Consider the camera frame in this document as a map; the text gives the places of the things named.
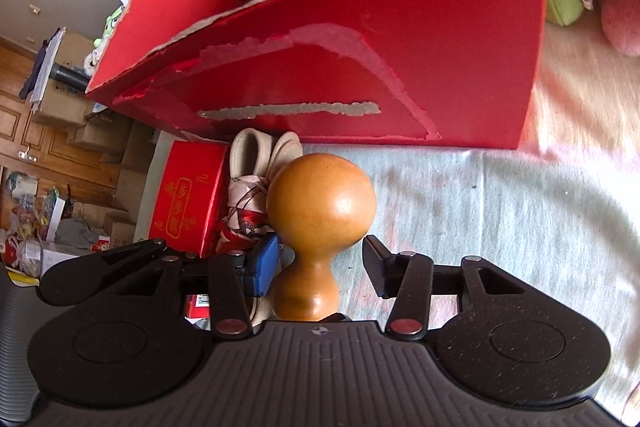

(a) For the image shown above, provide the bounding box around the small red gift box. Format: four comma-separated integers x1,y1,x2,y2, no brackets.
149,141,229,258

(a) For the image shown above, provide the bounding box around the orange wooden gourd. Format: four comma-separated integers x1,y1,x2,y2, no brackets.
267,153,376,321

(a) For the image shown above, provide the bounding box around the pastel bed sheet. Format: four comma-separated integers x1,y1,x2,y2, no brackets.
332,12,639,425

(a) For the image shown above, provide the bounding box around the cardboard storage box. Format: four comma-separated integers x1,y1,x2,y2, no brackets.
29,27,94,130

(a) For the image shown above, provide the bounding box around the black thermos bottle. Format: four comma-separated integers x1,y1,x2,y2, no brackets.
49,63,90,92

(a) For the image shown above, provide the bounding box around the large red cardboard box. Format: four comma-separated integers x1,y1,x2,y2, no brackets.
87,0,546,148

